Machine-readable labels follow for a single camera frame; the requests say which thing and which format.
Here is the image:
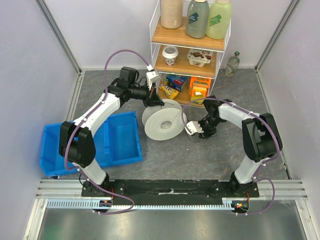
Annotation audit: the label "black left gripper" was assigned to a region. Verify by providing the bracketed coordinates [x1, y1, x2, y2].
[128, 80, 164, 108]

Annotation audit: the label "thin dark brown cable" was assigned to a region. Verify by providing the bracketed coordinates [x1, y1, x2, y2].
[162, 99, 203, 144]

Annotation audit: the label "grey plastic cable spool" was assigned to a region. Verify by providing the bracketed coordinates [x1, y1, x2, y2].
[142, 99, 185, 141]

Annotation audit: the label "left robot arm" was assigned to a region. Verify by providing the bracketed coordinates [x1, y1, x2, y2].
[58, 65, 164, 197]

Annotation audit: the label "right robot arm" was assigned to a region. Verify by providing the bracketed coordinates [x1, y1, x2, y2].
[198, 95, 283, 197]

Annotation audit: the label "yellow candy bag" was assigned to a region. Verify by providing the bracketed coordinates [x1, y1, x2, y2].
[159, 82, 179, 100]

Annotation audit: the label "blue snack box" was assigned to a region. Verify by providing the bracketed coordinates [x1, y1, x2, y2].
[164, 74, 189, 92]

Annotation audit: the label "orange snack box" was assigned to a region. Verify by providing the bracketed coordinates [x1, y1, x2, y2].
[189, 76, 211, 105]

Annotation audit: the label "white yogurt cup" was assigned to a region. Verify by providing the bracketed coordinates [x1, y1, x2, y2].
[162, 45, 179, 66]

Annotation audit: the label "blue plastic compartment bin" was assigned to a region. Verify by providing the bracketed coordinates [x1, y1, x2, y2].
[39, 111, 143, 177]

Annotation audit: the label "chocolate dessert tub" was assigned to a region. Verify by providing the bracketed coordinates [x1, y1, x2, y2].
[187, 48, 214, 68]

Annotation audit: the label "clear glass bottle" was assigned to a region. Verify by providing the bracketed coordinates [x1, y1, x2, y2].
[224, 51, 240, 77]

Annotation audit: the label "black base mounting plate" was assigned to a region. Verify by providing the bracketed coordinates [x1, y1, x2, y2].
[81, 178, 261, 206]

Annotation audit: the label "beige bottle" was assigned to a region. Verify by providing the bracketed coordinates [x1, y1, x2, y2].
[160, 0, 183, 29]

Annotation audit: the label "grey green bottle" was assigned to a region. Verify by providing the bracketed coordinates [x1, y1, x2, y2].
[185, 0, 210, 39]

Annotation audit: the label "light green bottle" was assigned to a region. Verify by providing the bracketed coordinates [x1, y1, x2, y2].
[205, 0, 232, 40]

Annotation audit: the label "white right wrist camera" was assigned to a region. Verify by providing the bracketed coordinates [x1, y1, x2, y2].
[185, 121, 204, 136]

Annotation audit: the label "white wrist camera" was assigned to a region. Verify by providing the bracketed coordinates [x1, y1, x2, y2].
[146, 64, 161, 90]
[185, 121, 204, 136]

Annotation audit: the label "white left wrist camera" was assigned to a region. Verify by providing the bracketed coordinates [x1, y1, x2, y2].
[146, 64, 161, 90]

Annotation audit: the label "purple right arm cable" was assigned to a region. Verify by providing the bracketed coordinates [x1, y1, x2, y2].
[181, 97, 281, 216]

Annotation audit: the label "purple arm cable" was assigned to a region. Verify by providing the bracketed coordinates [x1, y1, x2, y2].
[63, 49, 153, 215]
[181, 97, 281, 216]

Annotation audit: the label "white wire shelf rack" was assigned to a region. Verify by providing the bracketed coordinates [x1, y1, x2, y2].
[149, 0, 231, 96]

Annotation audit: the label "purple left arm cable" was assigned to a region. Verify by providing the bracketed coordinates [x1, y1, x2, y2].
[63, 49, 153, 215]

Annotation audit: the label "left aluminium frame post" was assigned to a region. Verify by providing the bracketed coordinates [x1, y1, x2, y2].
[34, 0, 83, 75]

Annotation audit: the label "aluminium frame post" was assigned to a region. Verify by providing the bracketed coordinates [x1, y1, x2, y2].
[34, 0, 83, 75]
[254, 0, 301, 73]

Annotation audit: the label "grey slotted cable duct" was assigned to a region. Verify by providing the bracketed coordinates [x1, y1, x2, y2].
[46, 199, 235, 211]

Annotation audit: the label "right aluminium frame post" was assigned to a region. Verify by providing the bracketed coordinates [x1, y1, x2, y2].
[254, 0, 301, 73]

